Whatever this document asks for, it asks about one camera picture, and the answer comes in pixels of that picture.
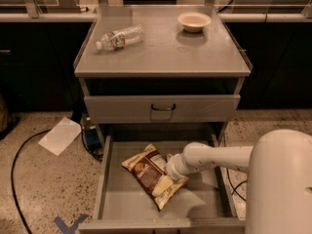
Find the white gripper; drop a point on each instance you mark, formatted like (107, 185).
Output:
(173, 170)

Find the brown chip bag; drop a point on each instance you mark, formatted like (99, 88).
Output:
(147, 167)

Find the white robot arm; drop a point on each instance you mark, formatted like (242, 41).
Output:
(279, 169)

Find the open grey middle drawer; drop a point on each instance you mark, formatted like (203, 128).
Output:
(202, 206)

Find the closed grey top drawer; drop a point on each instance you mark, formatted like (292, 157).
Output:
(136, 109)

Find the grey drawer cabinet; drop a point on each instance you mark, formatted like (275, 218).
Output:
(166, 53)

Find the dark counter cabinets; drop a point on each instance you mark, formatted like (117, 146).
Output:
(37, 74)

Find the blue power box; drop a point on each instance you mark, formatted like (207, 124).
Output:
(91, 139)

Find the white paper sheet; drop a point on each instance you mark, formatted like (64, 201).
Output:
(60, 136)

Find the clear plastic water bottle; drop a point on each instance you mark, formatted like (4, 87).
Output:
(119, 39)

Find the white paper bowl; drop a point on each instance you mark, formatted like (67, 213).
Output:
(193, 22)

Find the black drawer handle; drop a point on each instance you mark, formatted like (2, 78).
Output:
(157, 108)

